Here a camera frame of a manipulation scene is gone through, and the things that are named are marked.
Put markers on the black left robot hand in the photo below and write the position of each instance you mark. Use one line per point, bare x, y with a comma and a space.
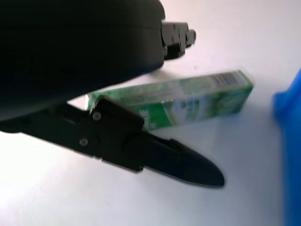
70, 47

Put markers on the blue plastic tray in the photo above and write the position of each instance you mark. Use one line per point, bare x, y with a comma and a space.
289, 141

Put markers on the green toothpaste box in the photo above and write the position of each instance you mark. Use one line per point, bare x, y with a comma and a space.
200, 99

